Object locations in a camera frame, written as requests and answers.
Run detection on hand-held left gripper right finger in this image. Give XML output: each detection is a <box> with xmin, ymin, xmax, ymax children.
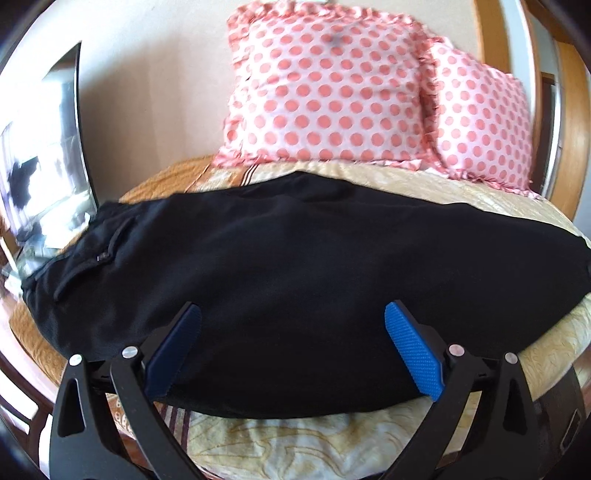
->
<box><xmin>376</xmin><ymin>301</ymin><xmax>552</xmax><ymax>480</ymax></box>

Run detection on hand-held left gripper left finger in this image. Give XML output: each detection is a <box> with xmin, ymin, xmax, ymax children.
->
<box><xmin>44</xmin><ymin>302</ymin><xmax>214</xmax><ymax>480</ymax></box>

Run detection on black pants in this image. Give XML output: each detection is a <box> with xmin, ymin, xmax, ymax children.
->
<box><xmin>21</xmin><ymin>171</ymin><xmax>591</xmax><ymax>420</ymax></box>

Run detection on yellow patterned bed cover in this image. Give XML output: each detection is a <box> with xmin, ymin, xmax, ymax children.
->
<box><xmin>10</xmin><ymin>156</ymin><xmax>591</xmax><ymax>480</ymax></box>

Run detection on dark framed mirror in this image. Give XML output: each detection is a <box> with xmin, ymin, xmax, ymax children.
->
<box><xmin>0</xmin><ymin>41</ymin><xmax>99</xmax><ymax>278</ymax></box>

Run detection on small pink polka dot pillow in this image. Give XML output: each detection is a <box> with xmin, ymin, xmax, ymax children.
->
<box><xmin>418</xmin><ymin>41</ymin><xmax>542</xmax><ymax>200</ymax></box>

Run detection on wooden headboard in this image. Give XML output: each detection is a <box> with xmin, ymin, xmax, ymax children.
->
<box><xmin>473</xmin><ymin>0</ymin><xmax>591</xmax><ymax>227</ymax></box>

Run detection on large pink polka dot pillow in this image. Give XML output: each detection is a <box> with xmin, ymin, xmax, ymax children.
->
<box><xmin>211</xmin><ymin>1</ymin><xmax>439</xmax><ymax>169</ymax></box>

